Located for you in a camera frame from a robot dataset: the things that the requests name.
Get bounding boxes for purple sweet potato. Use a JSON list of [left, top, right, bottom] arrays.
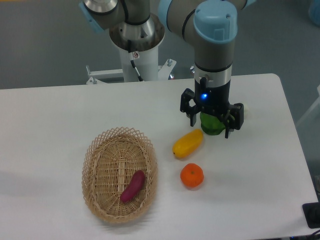
[[120, 170, 146, 203]]

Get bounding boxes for black device at table edge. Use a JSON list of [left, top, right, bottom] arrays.
[[302, 202, 320, 229]]

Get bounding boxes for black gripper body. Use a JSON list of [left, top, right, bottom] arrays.
[[194, 80, 231, 115]]

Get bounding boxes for orange tangerine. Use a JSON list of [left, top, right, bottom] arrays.
[[180, 163, 205, 188]]

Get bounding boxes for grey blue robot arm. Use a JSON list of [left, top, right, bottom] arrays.
[[79, 0, 251, 136]]

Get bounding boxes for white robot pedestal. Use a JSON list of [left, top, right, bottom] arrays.
[[86, 46, 177, 85]]

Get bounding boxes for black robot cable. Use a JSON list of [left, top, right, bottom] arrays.
[[127, 39, 144, 82]]

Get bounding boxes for green bell pepper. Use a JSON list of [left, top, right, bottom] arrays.
[[200, 112, 226, 136]]

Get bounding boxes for yellow mango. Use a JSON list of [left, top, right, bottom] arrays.
[[172, 129, 204, 159]]

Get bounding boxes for woven wicker basket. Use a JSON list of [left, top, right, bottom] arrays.
[[81, 127, 158, 224]]

